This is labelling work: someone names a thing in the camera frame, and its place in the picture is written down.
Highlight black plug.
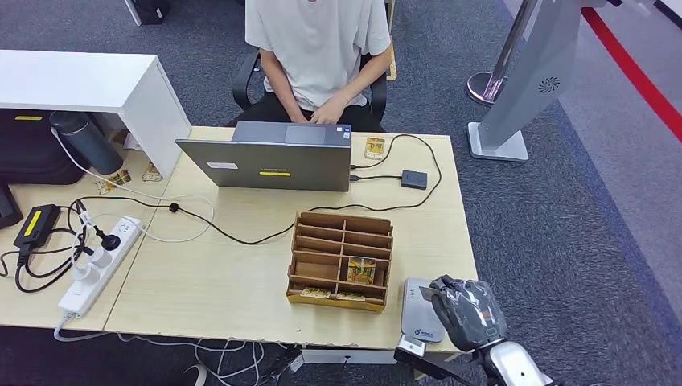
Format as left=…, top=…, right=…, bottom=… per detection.
left=92, top=226, right=122, bottom=253

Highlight black bag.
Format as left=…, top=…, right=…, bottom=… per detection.
left=0, top=109, right=86, bottom=186

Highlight black office chair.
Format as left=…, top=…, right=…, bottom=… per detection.
left=232, top=49, right=388, bottom=126

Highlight person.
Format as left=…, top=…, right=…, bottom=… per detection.
left=228, top=0, right=394, bottom=133

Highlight black device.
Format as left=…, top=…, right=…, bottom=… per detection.
left=0, top=183, right=24, bottom=230

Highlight thin white cable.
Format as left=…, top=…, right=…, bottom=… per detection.
left=50, top=127, right=216, bottom=244

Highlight dark grey thermos bottle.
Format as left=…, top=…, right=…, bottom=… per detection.
left=48, top=110, right=125, bottom=176

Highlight dark box with white panel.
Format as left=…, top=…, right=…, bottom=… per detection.
left=123, top=0, right=173, bottom=27

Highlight chrome stanchion post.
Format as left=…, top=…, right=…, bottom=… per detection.
left=466, top=0, right=539, bottom=106

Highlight wooden card organizer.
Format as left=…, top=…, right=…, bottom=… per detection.
left=286, top=211, right=395, bottom=314

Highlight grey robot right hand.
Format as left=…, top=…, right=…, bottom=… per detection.
left=429, top=274, right=508, bottom=353

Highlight wooden board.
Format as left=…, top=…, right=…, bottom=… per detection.
left=385, top=0, right=399, bottom=82

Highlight white box under desk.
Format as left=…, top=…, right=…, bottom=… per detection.
left=301, top=347, right=398, bottom=366

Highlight white power strip cord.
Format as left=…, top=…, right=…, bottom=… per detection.
left=53, top=314, right=252, bottom=353

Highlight black adapter with yellow label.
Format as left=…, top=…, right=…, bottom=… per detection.
left=13, top=203, right=61, bottom=248

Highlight grey kiosk stand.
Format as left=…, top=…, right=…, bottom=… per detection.
left=466, top=0, right=609, bottom=162

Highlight grey card reader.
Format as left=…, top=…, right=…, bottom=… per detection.
left=401, top=277, right=449, bottom=344

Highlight grey laptop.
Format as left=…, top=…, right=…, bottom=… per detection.
left=175, top=121, right=353, bottom=193

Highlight small black hub box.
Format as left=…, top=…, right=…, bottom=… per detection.
left=401, top=169, right=429, bottom=191

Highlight tangled black adapter cord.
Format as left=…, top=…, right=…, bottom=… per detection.
left=0, top=198, right=94, bottom=295

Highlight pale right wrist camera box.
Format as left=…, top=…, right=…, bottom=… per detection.
left=394, top=334, right=429, bottom=366

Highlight white cable loops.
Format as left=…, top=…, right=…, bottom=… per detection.
left=183, top=340, right=268, bottom=386

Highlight person's left hand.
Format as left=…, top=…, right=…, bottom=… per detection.
left=310, top=96, right=347, bottom=126

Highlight white power strip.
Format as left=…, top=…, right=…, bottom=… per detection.
left=57, top=216, right=145, bottom=319

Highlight long black power cable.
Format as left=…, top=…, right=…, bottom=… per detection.
left=66, top=133, right=443, bottom=246

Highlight white desk shelf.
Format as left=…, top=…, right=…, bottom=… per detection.
left=0, top=49, right=192, bottom=179

